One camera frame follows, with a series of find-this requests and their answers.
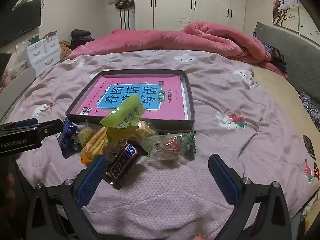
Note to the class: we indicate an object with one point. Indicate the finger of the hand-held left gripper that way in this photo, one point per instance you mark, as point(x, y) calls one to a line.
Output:
point(26, 123)
point(51, 128)

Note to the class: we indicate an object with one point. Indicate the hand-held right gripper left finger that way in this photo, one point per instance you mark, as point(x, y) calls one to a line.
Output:
point(91, 180)

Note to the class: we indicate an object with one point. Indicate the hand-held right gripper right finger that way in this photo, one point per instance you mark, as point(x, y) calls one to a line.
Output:
point(223, 180)

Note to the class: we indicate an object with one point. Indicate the blue snack packet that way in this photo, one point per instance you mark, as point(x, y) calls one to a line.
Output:
point(66, 137)

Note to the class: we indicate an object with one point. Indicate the clear cracker packet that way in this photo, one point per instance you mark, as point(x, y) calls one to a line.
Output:
point(93, 146)

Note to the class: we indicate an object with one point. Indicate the brown chocolate bar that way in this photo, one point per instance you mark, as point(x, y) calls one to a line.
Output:
point(122, 165)

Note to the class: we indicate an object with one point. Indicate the clear candy packet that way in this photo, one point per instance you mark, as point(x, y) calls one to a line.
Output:
point(167, 147)

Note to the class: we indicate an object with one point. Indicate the dark shallow box tray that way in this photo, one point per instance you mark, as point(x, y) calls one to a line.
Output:
point(175, 125)

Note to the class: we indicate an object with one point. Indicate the light green snack packet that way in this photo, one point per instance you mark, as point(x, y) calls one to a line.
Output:
point(125, 115)

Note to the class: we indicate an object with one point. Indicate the yellow candy packet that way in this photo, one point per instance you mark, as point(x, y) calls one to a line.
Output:
point(145, 128)

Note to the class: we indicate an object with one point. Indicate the person's left hand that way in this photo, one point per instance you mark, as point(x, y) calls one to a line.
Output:
point(8, 182)

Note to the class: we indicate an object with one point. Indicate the person's right hand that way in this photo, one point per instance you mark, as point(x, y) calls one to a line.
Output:
point(200, 236)

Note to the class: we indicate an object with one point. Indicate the yellow-green chips packet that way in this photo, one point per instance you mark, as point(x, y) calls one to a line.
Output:
point(120, 135)

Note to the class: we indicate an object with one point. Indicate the white drawer unit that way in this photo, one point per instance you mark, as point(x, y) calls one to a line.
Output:
point(45, 55)

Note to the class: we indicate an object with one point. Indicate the pink book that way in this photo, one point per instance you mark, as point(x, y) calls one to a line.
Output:
point(112, 87)

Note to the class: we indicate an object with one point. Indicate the printed mauve bed sheet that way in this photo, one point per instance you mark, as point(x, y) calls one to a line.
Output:
point(225, 100)

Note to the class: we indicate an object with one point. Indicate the yellow knitted blanket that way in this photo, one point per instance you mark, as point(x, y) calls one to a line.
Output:
point(65, 50)

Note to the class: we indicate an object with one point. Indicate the teal box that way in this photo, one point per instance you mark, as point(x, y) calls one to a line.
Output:
point(33, 41)

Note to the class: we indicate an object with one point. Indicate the dark clothes pile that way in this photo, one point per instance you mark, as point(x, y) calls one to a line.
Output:
point(81, 38)

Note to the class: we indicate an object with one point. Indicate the black television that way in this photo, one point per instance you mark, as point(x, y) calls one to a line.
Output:
point(20, 22)

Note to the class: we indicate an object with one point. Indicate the beige bed sheet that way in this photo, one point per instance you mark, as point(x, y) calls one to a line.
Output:
point(275, 92)

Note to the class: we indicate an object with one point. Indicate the dark patterned pillow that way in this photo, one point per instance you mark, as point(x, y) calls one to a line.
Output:
point(311, 110)

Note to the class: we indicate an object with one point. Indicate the colourful folded clothes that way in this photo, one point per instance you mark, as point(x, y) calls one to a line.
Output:
point(276, 56)

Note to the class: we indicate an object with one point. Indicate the pink quilt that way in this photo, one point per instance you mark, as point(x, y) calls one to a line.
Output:
point(162, 37)

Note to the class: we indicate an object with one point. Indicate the grey padded headboard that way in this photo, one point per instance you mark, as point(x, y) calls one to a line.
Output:
point(300, 55)

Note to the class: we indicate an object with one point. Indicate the white wardrobe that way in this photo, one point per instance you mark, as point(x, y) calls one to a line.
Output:
point(200, 2)

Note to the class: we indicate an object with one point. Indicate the tree wall painting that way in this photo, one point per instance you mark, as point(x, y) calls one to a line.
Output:
point(285, 5)

